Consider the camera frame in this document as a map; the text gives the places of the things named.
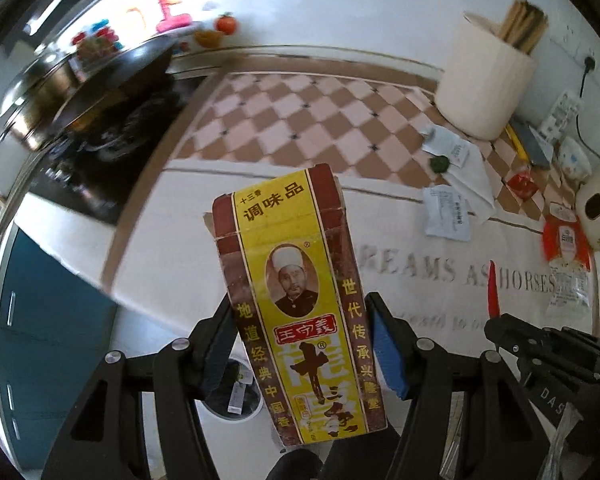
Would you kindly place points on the clear plastic bag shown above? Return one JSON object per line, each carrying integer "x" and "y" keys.
{"x": 572, "y": 287}

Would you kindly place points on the orange fruit wall sticker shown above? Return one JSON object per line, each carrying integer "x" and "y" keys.
{"x": 225, "y": 24}

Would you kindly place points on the blue kitchen cabinet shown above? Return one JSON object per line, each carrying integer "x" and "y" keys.
{"x": 45, "y": 335}

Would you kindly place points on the yellow stick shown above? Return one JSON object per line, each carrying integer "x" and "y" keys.
{"x": 517, "y": 145}

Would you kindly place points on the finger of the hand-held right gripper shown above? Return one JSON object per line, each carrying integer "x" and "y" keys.
{"x": 510, "y": 332}

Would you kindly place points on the orange and white snack packet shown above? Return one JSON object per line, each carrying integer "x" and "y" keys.
{"x": 567, "y": 240}

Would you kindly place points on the red square packet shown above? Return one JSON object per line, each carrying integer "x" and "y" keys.
{"x": 522, "y": 185}

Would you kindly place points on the checkered printed counter mat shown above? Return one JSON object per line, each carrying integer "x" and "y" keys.
{"x": 380, "y": 110}

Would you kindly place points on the steel pot with lid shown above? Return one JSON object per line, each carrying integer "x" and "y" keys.
{"x": 30, "y": 90}

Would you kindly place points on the yellow and brown spice box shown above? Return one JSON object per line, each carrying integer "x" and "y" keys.
{"x": 300, "y": 310}

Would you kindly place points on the white paper sheet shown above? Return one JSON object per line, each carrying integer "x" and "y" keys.
{"x": 475, "y": 182}

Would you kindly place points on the red plastic wrapper strip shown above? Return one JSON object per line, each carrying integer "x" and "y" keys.
{"x": 493, "y": 292}

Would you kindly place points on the green bottle cap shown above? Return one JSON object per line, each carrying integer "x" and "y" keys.
{"x": 439, "y": 163}

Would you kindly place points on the pink wall sticker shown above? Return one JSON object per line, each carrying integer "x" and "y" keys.
{"x": 170, "y": 12}

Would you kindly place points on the white round bin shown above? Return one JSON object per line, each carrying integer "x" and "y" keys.
{"x": 230, "y": 410}

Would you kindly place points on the white printed receipt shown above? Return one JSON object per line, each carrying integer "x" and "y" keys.
{"x": 445, "y": 212}

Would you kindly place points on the black frying pan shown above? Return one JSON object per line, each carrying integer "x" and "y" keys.
{"x": 125, "y": 70}

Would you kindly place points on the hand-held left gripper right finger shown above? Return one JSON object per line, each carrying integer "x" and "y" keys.
{"x": 387, "y": 355}

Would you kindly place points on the white cylindrical utensil holder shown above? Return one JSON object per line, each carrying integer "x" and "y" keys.
{"x": 485, "y": 85}

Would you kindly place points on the white printed packet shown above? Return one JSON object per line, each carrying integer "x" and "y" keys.
{"x": 560, "y": 112}

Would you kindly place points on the bundle of wooden chopsticks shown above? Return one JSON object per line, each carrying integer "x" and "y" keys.
{"x": 522, "y": 25}

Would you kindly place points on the white folded paper packet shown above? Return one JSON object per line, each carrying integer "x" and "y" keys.
{"x": 452, "y": 142}

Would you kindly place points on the grey sharpening stone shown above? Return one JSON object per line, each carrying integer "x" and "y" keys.
{"x": 530, "y": 140}

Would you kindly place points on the black gas stove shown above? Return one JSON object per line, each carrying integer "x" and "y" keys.
{"x": 95, "y": 185}

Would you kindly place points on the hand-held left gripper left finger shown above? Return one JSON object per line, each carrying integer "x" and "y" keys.
{"x": 217, "y": 355}

